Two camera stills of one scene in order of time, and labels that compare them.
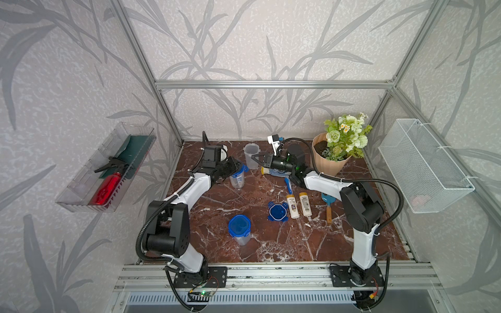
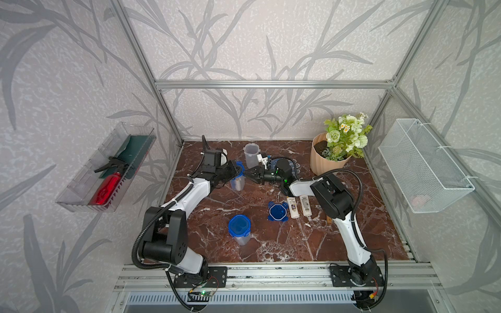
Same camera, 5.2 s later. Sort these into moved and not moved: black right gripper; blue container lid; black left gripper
Moved: black right gripper
Not moved: blue container lid; black left gripper
